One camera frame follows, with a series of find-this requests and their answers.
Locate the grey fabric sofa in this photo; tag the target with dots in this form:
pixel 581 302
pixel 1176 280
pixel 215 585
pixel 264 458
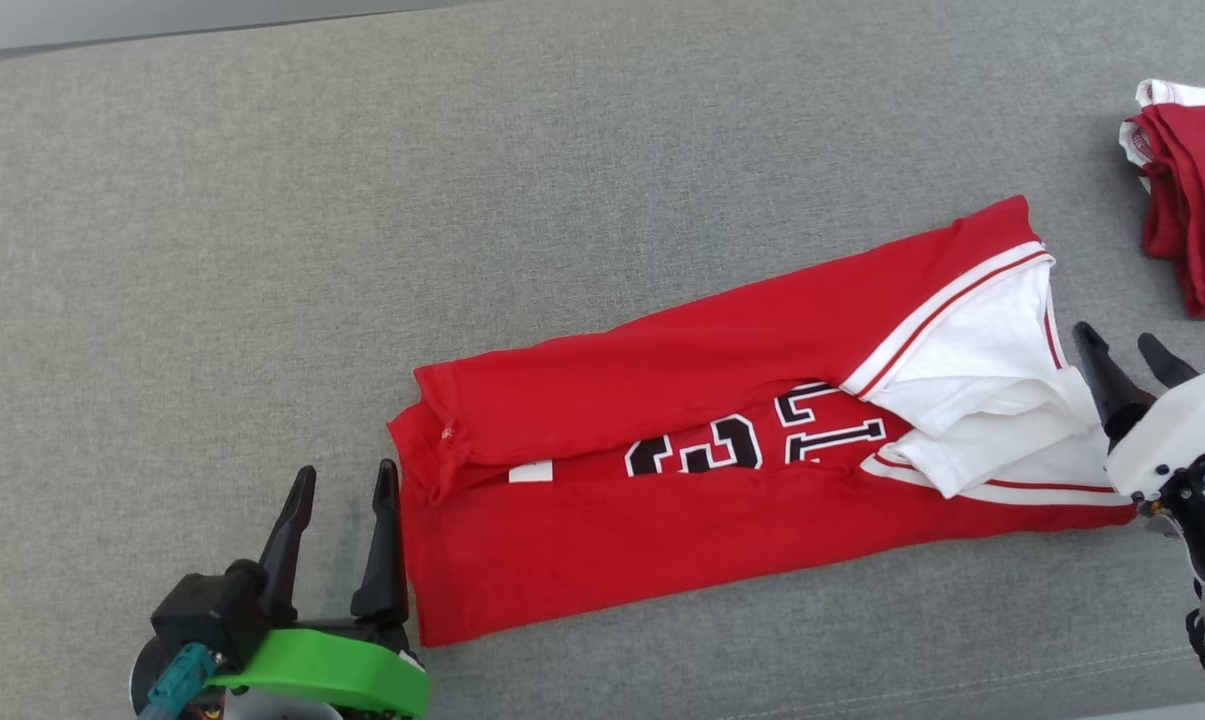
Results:
pixel 462 250

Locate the red shorts white waistband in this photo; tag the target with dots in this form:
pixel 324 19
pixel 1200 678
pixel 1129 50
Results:
pixel 1202 200

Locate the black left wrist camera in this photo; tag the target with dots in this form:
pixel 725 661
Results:
pixel 207 610

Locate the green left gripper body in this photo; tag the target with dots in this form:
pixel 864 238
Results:
pixel 332 670

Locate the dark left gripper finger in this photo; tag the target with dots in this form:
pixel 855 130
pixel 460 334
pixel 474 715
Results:
pixel 384 560
pixel 287 560

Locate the red jersey shirt white sleeves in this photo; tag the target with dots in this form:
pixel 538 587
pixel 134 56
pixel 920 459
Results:
pixel 612 540

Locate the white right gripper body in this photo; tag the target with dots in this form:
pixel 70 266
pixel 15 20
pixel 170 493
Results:
pixel 1177 430

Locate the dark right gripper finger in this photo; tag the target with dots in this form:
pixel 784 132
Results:
pixel 1112 395
pixel 1167 365

